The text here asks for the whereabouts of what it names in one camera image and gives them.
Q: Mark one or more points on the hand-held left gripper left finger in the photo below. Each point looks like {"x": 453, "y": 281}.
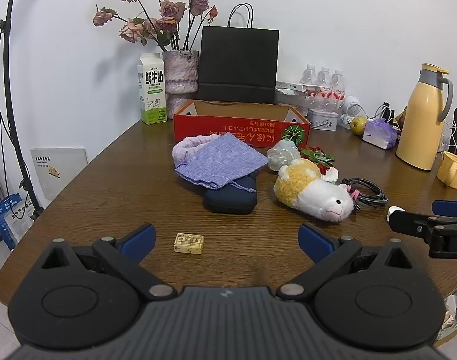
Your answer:
{"x": 138, "y": 238}

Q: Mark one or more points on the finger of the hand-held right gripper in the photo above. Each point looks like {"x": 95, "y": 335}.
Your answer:
{"x": 408, "y": 222}
{"x": 449, "y": 207}

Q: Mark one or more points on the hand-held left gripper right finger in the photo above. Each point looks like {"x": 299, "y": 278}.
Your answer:
{"x": 314, "y": 242}

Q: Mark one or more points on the small white round object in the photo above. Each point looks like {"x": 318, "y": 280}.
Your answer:
{"x": 395, "y": 210}

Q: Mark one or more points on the small yellow box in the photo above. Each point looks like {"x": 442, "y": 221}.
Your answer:
{"x": 189, "y": 243}

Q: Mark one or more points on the yellow white hamster plush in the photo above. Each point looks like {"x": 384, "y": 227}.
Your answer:
{"x": 307, "y": 187}

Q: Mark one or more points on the red green festive ornament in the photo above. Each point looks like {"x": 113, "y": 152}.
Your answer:
{"x": 309, "y": 154}

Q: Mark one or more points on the navy blue zip case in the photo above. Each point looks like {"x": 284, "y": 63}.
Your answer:
{"x": 232, "y": 198}

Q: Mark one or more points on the iridescent ball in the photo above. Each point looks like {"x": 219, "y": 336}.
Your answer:
{"x": 282, "y": 153}

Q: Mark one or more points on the lavender fluffy headband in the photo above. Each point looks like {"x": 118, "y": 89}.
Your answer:
{"x": 183, "y": 148}

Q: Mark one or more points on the red cardboard box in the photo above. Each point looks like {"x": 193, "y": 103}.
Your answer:
{"x": 232, "y": 131}

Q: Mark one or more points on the yellow cup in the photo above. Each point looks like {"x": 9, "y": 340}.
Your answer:
{"x": 451, "y": 170}

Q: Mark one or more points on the clear plastic bag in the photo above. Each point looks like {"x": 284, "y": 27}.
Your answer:
{"x": 455, "y": 315}

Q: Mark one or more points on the yellow thermos jug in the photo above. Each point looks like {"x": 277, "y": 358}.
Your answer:
{"x": 419, "y": 127}

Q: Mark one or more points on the purple tissue pack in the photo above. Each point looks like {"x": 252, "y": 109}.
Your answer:
{"x": 378, "y": 135}

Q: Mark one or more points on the green snack packet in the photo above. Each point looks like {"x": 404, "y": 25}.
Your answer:
{"x": 402, "y": 118}

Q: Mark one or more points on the green apple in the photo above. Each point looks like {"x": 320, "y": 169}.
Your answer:
{"x": 359, "y": 125}

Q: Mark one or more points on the black charger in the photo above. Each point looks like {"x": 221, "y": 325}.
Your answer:
{"x": 388, "y": 110}

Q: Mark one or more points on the white metal tin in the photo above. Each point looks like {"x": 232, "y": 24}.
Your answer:
{"x": 322, "y": 120}

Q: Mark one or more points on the black light stand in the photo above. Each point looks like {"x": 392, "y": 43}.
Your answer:
{"x": 24, "y": 180}

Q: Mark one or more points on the blue white bag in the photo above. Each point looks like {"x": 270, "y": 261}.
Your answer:
{"x": 10, "y": 217}

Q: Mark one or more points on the small white fan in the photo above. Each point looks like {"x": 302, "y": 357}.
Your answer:
{"x": 351, "y": 104}

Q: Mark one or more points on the clear plastic container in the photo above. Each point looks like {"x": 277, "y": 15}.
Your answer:
{"x": 288, "y": 102}

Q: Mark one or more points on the white green milk carton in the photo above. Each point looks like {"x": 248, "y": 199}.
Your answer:
{"x": 152, "y": 90}

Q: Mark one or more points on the clear water bottle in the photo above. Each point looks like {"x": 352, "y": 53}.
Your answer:
{"x": 309, "y": 77}
{"x": 338, "y": 82}
{"x": 324, "y": 80}

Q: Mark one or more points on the white flat carton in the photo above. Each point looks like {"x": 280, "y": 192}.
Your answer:
{"x": 290, "y": 86}

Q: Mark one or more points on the purple marbled vase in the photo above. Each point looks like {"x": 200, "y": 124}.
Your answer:
{"x": 179, "y": 71}

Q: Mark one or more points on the black paper bag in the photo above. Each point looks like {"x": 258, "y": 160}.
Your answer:
{"x": 237, "y": 63}

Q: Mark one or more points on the dried rose bouquet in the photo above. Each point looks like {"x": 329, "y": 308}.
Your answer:
{"x": 170, "y": 9}

